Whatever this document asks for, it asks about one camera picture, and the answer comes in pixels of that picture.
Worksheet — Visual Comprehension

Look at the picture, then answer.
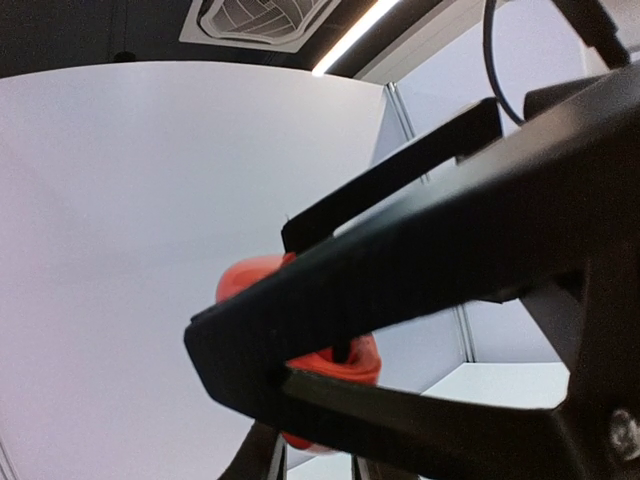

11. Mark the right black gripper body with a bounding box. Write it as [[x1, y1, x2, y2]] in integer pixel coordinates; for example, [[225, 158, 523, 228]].
[[523, 64, 639, 479]]

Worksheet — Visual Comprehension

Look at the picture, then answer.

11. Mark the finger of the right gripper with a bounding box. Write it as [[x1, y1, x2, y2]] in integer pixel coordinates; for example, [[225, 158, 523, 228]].
[[281, 97, 503, 254], [182, 74, 640, 480]]

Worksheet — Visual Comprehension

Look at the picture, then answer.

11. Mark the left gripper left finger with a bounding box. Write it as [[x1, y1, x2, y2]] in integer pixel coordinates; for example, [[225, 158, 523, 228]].
[[219, 422, 285, 480]]

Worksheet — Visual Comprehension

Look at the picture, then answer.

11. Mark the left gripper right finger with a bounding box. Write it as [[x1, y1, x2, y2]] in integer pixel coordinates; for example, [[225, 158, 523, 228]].
[[352, 455, 415, 480]]

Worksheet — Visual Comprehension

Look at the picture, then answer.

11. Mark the red charging case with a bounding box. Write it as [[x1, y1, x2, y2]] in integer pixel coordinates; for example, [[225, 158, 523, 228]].
[[214, 252, 384, 456]]

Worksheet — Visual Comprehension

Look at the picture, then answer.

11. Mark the ceiling strip light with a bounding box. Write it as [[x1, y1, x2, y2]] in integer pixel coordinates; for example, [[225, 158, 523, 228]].
[[311, 0, 399, 77]]

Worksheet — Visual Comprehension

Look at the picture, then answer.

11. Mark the ceiling air vent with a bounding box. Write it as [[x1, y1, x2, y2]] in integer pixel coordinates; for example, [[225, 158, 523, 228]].
[[179, 0, 341, 53]]

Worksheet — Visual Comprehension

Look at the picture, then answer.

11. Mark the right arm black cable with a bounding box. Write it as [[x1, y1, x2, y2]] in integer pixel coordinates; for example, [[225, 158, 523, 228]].
[[482, 0, 531, 126]]

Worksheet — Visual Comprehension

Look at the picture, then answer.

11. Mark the left aluminium frame post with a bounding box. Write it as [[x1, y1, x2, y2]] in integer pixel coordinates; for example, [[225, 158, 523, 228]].
[[0, 441, 19, 480]]

